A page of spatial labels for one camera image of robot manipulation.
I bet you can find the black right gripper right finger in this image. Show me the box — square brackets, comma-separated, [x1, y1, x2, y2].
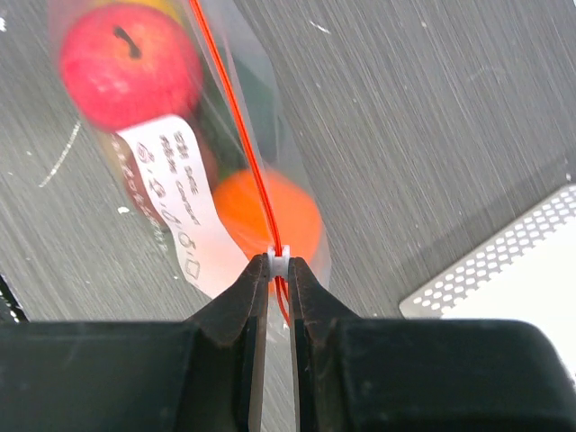
[288, 257, 575, 431]

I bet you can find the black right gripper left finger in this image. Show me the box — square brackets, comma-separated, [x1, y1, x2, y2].
[1, 255, 270, 431]

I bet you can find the orange toy fruit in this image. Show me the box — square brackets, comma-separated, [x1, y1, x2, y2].
[211, 168, 324, 265]

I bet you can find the clear zip bag orange zipper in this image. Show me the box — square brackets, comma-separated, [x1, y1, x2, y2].
[44, 0, 332, 325]

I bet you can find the dark green toy avocado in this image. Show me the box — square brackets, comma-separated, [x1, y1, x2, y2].
[233, 58, 278, 163]

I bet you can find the red toy apple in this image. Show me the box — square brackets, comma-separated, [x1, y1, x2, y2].
[58, 3, 203, 132]

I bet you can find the white perforated plastic basket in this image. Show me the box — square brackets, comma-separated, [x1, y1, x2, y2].
[399, 184, 575, 377]

